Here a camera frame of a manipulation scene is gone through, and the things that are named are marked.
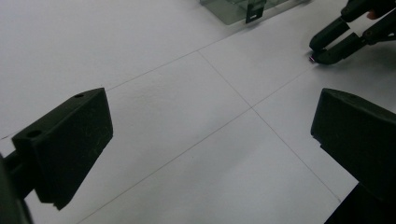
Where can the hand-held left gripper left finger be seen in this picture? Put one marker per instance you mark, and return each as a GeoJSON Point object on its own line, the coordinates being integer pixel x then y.
{"type": "Point", "coordinates": [68, 146]}

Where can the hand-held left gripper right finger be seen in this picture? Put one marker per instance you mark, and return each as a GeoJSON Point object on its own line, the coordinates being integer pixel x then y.
{"type": "Point", "coordinates": [361, 146]}

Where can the grey transparent compartment box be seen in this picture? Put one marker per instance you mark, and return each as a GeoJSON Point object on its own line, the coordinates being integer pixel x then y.
{"type": "Point", "coordinates": [233, 11]}

